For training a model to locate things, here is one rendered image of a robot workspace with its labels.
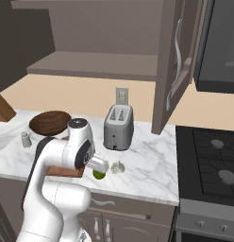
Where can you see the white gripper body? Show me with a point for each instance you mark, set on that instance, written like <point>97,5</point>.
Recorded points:
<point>99,163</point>

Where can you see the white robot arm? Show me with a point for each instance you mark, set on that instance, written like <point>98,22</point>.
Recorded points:
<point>53,195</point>

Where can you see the green lime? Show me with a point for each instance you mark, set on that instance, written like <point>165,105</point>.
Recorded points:
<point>99,176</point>

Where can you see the white garlic bulb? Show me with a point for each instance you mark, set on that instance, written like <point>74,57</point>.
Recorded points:
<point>117,167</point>

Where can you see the brown wooden cutting board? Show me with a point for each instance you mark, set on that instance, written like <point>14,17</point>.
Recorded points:
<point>67,172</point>

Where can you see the brown wooden bowl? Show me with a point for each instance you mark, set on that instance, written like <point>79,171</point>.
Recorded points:
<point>49,123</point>

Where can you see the taupe base cabinet door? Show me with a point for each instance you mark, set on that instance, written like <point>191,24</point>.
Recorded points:
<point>90,228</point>
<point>137,231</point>

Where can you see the grey condiment shaker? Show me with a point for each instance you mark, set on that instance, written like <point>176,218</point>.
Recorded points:
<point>26,140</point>

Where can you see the dark taupe cabinet door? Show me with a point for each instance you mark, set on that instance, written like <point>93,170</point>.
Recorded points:
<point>18,41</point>

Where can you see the silver toaster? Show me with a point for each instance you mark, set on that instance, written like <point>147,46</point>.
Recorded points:
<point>118,132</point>

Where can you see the taupe drawer front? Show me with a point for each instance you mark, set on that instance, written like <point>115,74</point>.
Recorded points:
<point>128,208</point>

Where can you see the white rounded basin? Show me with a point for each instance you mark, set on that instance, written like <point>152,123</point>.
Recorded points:
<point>4,135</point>

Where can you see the black and grey stove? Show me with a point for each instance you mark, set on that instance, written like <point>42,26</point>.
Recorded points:
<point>207,170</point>

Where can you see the brown wooden wedge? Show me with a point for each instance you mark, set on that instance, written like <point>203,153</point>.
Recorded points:
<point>4,110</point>

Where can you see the silver stove knob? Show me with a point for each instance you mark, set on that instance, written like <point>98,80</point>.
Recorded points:
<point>223,227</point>
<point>200,224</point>

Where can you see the dark grey microwave oven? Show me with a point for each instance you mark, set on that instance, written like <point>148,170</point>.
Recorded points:
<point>219,47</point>

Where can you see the grey wall outlet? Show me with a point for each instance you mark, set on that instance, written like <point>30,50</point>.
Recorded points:
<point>122,95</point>

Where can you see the taupe wall cabinet with shelf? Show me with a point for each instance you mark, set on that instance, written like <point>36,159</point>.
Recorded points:
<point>96,38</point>

